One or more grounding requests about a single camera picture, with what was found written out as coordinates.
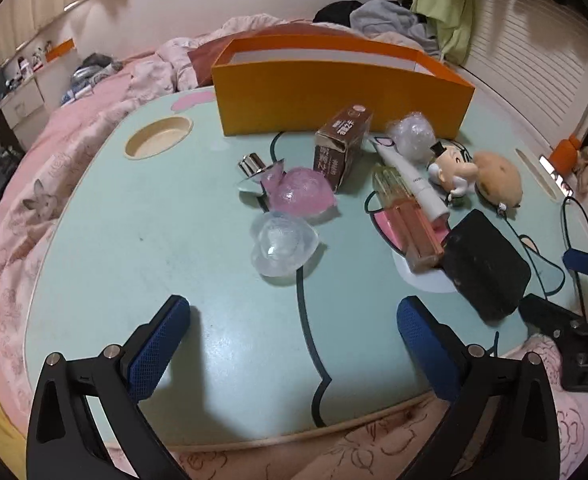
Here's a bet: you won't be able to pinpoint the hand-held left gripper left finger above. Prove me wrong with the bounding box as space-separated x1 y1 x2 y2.
26 294 192 480

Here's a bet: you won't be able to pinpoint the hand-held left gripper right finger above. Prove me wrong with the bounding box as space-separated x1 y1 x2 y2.
396 296 561 480

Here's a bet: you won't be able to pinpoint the black pouch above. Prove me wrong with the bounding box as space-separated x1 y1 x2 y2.
444 209 532 322

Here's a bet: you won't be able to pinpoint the pink perfume bottle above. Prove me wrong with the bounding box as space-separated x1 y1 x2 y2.
372 167 447 275

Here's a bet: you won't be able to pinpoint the tan plush toy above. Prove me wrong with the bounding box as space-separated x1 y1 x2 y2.
473 150 524 216

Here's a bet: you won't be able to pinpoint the clear translucent heart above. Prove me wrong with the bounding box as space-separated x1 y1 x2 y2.
251 211 319 278

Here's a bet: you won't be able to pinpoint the cartoon figure keychain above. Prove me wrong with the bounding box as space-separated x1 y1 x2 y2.
426 141 477 208

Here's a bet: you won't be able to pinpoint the pink translucent heart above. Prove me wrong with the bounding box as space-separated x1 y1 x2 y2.
266 167 337 218

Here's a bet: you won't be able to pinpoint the brown card box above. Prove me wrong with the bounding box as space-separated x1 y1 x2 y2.
315 105 375 193

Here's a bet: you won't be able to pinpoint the orange cardboard box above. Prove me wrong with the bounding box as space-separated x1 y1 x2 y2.
211 34 476 141

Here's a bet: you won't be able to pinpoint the orange bottle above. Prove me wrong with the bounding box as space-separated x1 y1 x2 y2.
549 135 582 166

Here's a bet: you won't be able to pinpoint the white cosmetic tube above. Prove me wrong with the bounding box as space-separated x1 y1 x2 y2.
371 135 450 222

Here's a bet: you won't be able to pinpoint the silver-capped star bottle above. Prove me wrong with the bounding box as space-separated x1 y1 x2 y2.
238 152 287 196

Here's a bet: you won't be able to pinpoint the clear plastic wrapped ball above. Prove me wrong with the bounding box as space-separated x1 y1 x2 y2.
386 111 437 161

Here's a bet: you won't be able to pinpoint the green cartoon lap table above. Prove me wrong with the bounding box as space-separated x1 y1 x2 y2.
0 15 588 480

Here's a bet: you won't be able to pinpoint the white drawer cabinet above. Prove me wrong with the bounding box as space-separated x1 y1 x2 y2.
0 67 49 136

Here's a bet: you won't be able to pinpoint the grey striped clothes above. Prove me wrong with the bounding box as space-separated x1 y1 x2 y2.
61 52 124 106

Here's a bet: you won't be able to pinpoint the light green cloth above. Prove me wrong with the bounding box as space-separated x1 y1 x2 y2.
409 0 477 66

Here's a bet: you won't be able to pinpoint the small orange shelf box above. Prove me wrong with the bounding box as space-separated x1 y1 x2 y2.
45 39 77 62

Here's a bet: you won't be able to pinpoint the grey clothing pile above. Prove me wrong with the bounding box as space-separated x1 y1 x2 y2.
349 0 442 58

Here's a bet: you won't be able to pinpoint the black clothing pile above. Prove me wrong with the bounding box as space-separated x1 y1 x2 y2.
313 1 369 26

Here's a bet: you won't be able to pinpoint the black cable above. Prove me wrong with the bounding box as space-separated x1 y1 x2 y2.
519 194 588 321

